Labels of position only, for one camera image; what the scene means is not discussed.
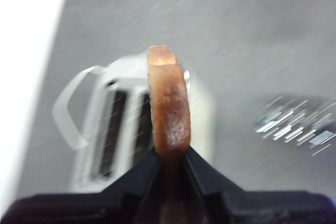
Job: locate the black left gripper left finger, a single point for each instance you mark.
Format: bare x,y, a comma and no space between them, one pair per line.
110,208

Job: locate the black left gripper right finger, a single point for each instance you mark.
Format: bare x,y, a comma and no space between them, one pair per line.
249,208

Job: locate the brown crusted bread slice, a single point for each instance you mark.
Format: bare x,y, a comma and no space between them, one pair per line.
170,108

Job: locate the shiny steel toast rack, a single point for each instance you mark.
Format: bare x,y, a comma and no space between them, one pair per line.
286,127

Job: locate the cream two-slot toaster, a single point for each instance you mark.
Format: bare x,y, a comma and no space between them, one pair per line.
123,82

